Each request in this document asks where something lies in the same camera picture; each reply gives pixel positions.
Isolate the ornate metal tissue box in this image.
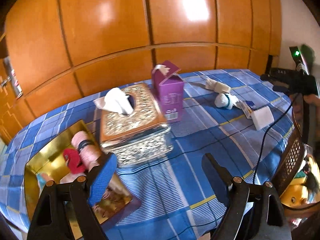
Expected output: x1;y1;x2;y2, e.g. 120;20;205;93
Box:
94;83;173;167

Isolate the gold metal tray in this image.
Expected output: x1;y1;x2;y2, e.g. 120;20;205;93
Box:
24;120;140;231

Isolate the pink towel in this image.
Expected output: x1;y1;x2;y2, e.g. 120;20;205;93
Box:
71;131;101;171

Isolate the blue tissue packet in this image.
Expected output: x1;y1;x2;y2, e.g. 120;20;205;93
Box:
236;101;257;119

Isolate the wooden wardrobe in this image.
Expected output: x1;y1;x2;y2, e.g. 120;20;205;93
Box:
1;0;281;143

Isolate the red plush heart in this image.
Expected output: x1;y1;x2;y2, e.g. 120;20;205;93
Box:
63;148;86;174

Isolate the yellow plush toy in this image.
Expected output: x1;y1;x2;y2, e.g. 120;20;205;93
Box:
280;154;319;208

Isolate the white sock blue stripe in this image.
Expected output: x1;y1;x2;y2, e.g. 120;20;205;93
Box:
214;93;239;109

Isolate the purple tissue box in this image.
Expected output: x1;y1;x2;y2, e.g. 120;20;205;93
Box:
151;60;184;122

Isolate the blue plaid tablecloth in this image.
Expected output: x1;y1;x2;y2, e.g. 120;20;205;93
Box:
1;69;293;239

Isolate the wicker chair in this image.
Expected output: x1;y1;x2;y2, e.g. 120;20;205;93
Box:
272;98;319;218

